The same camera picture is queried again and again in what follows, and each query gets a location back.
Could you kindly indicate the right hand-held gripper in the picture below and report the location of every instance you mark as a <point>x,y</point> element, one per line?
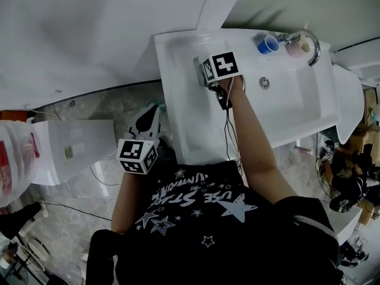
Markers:
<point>224,64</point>

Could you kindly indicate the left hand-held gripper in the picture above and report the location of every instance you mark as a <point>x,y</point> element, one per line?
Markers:
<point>134,153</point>

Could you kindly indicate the person's left forearm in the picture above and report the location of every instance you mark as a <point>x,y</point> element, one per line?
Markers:
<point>124,200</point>

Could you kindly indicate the person's right forearm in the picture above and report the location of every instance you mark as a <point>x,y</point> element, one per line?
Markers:
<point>252,135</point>

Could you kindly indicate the chrome sink drain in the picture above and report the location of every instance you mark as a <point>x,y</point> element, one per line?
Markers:
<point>264,82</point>

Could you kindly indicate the blue plastic cup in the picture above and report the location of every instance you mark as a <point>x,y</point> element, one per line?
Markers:
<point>265,47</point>

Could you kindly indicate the white cabinet with sticker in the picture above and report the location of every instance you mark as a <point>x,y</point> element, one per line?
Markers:
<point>86,159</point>

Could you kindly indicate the pink plastic cup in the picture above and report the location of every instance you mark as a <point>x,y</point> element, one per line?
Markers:
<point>294,50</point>

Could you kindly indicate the white ceramic sink basin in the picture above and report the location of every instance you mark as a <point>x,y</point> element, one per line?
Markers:
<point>285,111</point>

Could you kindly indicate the chrome faucet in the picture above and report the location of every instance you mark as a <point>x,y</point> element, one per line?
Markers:
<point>315,47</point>

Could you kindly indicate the white red print plastic bag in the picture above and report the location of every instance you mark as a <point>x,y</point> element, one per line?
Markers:
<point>15,165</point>

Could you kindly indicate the black star print shirt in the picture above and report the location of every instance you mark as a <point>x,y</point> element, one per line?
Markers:
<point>225,236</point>

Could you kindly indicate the white curved panel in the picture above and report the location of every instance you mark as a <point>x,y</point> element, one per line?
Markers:
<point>351,105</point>

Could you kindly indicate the black equipment pile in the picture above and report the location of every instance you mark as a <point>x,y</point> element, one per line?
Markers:
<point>350,177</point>

